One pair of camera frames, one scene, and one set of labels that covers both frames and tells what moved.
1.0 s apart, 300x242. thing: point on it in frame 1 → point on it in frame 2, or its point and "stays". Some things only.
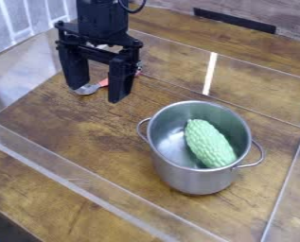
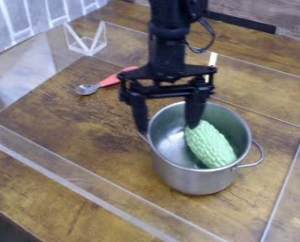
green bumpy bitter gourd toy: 208,143 stays
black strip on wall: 212,16 stays
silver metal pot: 179,168 stays
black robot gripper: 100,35 → 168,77
